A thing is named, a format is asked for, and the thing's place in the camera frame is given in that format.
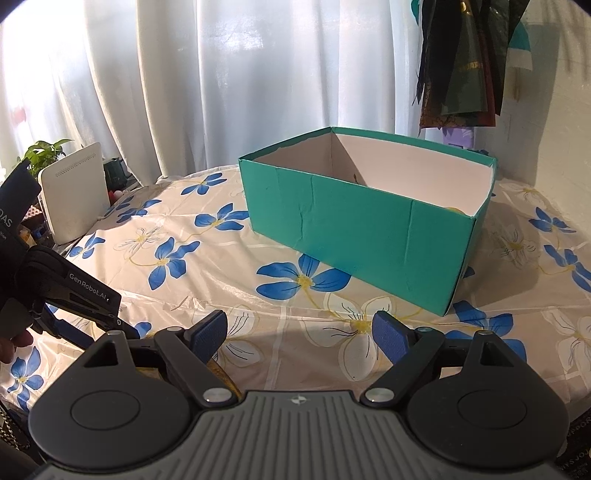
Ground white plastic appliance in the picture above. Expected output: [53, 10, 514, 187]
[38, 141, 112, 245]

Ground hanging dark clothes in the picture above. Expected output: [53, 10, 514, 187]
[436, 0, 498, 117]

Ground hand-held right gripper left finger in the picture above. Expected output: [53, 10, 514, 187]
[79, 309, 237, 408]

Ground purple paper bag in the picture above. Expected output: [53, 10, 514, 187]
[441, 126, 476, 150]

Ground white curtain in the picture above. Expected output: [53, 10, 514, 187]
[0, 0, 444, 185]

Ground green potted plant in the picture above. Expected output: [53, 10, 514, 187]
[16, 140, 75, 180]

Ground floral blue white tablecloth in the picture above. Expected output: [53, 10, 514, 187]
[0, 166, 591, 416]

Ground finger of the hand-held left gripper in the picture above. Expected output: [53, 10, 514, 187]
[31, 302, 141, 352]

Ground dark printed cloth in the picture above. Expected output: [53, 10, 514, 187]
[551, 406, 591, 472]

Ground teal cardboard box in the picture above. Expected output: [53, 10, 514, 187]
[238, 126, 498, 317]

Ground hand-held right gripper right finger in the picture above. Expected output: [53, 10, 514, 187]
[359, 309, 522, 409]

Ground teal white hanging bag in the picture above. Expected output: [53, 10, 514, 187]
[505, 19, 533, 71]

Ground person's left hand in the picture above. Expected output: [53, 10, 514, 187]
[0, 333, 36, 366]

